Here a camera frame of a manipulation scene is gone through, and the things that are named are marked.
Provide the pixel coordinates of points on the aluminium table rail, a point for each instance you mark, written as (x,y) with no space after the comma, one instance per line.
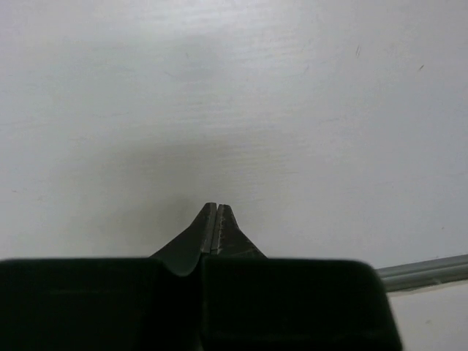
(422,274)

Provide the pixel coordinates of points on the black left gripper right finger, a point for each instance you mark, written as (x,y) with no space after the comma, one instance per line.
(252,302)

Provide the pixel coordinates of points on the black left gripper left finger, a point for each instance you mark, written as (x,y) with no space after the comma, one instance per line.
(97,303)

